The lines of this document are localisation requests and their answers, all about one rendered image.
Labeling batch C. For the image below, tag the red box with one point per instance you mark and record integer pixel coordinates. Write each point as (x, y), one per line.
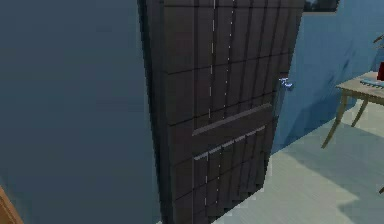
(381, 71)

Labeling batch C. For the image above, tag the orange wooden furniture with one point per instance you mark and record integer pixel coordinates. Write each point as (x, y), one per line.
(8, 210)

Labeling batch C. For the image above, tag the framed wall picture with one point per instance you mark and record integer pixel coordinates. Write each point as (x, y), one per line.
(320, 5)

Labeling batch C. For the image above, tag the blue flat book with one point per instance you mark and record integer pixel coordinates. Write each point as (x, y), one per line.
(371, 83)

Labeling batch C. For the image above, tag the light wooden table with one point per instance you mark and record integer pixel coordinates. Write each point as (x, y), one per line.
(360, 91)

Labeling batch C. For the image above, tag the dark brown room door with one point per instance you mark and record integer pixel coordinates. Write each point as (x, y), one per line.
(216, 106)

